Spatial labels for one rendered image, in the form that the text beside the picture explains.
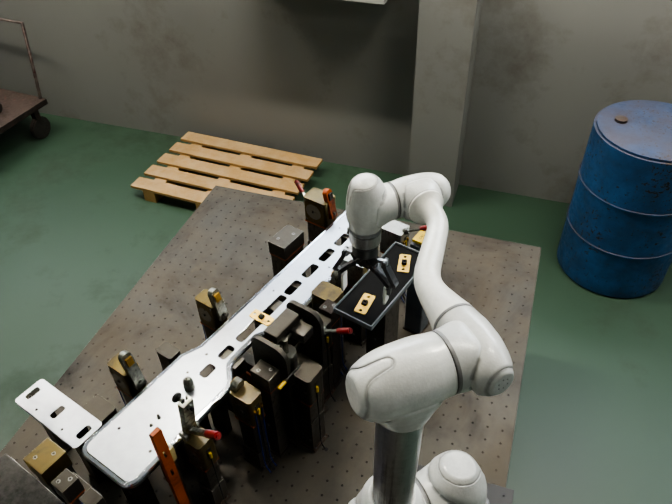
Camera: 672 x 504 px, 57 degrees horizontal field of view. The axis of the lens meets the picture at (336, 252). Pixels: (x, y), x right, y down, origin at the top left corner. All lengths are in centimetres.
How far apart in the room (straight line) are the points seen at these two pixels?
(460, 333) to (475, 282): 145
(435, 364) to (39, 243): 349
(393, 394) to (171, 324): 155
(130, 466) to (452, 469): 87
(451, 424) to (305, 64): 274
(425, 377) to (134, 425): 103
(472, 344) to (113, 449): 111
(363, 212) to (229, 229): 142
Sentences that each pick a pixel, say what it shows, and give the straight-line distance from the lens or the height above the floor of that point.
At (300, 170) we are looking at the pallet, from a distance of 434.
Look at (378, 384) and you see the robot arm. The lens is 117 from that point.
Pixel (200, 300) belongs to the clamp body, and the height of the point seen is 104.
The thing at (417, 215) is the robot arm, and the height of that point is 154.
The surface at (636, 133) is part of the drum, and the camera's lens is 344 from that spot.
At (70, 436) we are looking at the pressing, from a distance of 201.
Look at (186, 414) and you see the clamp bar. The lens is 172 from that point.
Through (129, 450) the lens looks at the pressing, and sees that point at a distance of 192.
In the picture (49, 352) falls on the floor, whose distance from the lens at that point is 367.
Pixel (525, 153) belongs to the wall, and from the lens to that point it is 421.
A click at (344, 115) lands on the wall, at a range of 435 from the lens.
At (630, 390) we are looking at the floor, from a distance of 341.
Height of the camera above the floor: 256
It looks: 42 degrees down
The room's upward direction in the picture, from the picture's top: 2 degrees counter-clockwise
